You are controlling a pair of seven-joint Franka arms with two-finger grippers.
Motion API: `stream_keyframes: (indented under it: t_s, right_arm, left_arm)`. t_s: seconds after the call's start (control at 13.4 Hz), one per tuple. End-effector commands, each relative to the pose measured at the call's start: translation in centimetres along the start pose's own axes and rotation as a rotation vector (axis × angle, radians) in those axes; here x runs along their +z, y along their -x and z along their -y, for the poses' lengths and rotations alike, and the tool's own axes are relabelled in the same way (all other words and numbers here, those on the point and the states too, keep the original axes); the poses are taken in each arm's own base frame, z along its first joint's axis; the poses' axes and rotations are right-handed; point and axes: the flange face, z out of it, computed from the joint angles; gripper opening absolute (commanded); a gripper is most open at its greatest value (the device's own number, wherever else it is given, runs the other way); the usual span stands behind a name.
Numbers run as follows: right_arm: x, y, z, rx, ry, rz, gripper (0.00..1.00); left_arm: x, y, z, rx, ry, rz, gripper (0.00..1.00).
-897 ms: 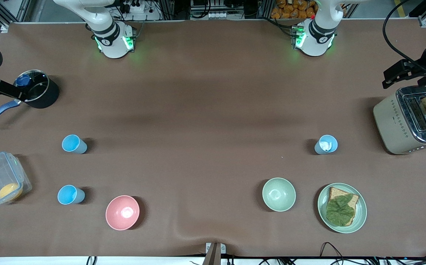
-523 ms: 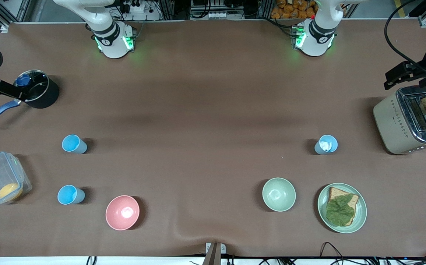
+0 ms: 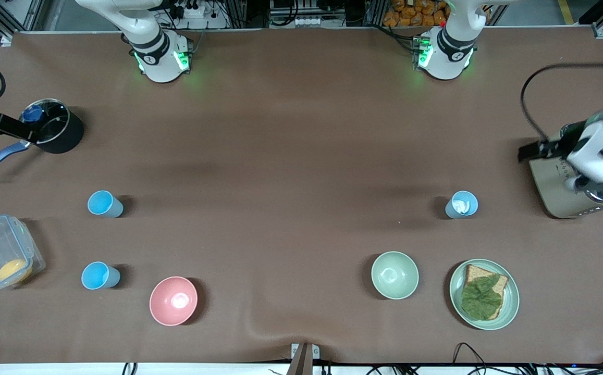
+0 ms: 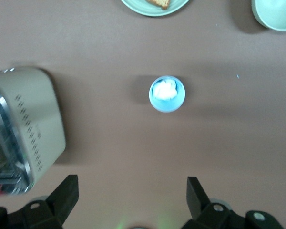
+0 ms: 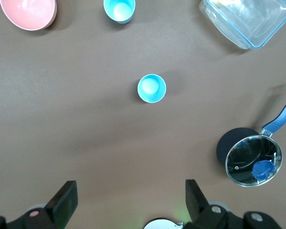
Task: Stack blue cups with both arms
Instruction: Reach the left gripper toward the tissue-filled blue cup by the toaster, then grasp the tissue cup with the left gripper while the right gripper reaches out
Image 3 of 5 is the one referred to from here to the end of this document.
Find pink bowl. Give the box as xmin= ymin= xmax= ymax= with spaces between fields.
xmin=149 ymin=276 xmax=198 ymax=327

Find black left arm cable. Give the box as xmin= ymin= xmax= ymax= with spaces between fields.
xmin=520 ymin=62 xmax=603 ymax=144

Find green lettuce leaf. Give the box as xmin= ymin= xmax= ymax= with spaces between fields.
xmin=461 ymin=275 xmax=503 ymax=320

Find beige and chrome toaster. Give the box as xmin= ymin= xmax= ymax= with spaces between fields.
xmin=528 ymin=122 xmax=603 ymax=219

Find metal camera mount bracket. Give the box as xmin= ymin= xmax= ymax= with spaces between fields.
xmin=291 ymin=343 xmax=321 ymax=375

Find black saucepan with blue handle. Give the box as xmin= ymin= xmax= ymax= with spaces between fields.
xmin=0 ymin=98 xmax=85 ymax=180

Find glass lid with blue knob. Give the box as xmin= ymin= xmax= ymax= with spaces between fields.
xmin=18 ymin=100 xmax=69 ymax=145

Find blue cup with white inside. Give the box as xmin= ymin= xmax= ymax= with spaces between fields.
xmin=445 ymin=191 xmax=479 ymax=219

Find pale green bowl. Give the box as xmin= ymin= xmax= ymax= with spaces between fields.
xmin=371 ymin=251 xmax=420 ymax=301

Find orange food piece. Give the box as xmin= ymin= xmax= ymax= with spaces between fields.
xmin=0 ymin=259 xmax=33 ymax=284

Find pale green plate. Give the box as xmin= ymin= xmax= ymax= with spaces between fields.
xmin=449 ymin=259 xmax=520 ymax=331

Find plain light blue cup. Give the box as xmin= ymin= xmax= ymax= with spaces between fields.
xmin=81 ymin=261 xmax=121 ymax=290
xmin=88 ymin=190 xmax=124 ymax=218

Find white power strip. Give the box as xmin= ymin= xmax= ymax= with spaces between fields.
xmin=168 ymin=0 xmax=213 ymax=19

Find looped black cable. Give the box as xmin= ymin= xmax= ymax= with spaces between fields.
xmin=452 ymin=342 xmax=489 ymax=375

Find brown bread slice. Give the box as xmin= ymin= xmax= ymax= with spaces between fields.
xmin=463 ymin=264 xmax=509 ymax=320

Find orange snack bags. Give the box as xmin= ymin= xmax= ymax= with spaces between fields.
xmin=383 ymin=0 xmax=450 ymax=28

